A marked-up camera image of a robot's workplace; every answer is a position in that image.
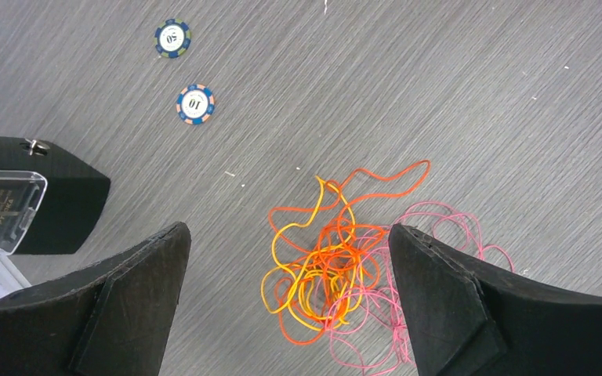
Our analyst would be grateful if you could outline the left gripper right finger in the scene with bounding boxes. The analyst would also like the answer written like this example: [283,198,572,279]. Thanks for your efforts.
[389,224,602,375]

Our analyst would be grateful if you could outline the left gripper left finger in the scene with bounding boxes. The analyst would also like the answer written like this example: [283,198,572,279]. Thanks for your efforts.
[0,222,191,375]

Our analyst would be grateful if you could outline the orange cable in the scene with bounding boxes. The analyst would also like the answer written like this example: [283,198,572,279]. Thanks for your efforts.
[267,159,432,347]

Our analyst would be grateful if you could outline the yellow cable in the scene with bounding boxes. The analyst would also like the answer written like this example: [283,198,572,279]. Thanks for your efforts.
[260,176,380,333]

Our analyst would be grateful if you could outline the black metronome box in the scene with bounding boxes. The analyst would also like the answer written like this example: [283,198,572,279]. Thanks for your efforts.
[0,136,111,255]

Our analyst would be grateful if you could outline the green poker chip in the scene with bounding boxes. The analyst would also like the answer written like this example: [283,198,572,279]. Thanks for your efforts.
[154,19,191,59]

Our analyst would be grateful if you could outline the pink cable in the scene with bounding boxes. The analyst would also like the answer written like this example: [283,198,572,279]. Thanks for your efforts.
[327,201,516,376]

